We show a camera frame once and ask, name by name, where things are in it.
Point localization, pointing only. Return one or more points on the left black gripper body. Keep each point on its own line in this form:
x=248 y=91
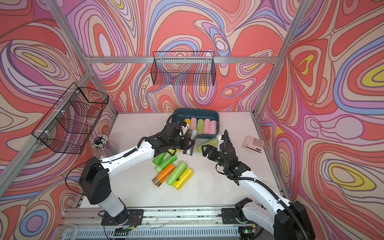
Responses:
x=179 y=143

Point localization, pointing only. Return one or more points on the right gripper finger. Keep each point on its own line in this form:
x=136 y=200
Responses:
x=214 y=157
x=206 y=149

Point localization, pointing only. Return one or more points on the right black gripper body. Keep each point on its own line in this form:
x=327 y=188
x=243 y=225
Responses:
x=223 y=162

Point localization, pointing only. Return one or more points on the light green roll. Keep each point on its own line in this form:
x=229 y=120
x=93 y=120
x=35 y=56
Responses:
x=212 y=142

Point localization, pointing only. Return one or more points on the grey trash bag roll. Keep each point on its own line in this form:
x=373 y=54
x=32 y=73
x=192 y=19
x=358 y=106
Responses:
x=191 y=140

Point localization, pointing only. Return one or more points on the teal plastic storage box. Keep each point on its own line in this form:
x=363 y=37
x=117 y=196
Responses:
x=199 y=114

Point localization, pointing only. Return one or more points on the thin pink trash bag roll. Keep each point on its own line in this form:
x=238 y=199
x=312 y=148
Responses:
x=193 y=124

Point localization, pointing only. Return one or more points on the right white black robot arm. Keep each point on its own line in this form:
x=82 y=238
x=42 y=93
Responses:
x=283 y=219

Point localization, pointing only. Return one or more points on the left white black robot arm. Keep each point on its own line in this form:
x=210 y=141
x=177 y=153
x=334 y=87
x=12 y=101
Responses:
x=97 y=174

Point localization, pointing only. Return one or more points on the orange trash bag roll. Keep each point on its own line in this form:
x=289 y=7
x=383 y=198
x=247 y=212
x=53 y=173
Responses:
x=162 y=176

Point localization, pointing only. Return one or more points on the green roll beside yellow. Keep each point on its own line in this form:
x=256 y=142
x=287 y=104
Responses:
x=176 y=173

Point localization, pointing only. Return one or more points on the pink calculator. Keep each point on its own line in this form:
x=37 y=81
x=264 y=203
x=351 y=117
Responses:
x=253 y=144

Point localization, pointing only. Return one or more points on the clear cup of pencils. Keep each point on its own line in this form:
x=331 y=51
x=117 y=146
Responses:
x=101 y=143

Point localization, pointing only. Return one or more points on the back black wire basket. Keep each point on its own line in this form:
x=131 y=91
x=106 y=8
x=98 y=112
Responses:
x=183 y=68

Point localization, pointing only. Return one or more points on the black wire basket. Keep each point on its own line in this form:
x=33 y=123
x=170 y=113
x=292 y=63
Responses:
x=183 y=68
x=74 y=120

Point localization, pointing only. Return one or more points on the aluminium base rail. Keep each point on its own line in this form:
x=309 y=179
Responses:
x=159 y=223

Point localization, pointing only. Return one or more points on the left black wire basket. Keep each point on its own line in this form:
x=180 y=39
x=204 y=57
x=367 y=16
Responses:
x=74 y=120

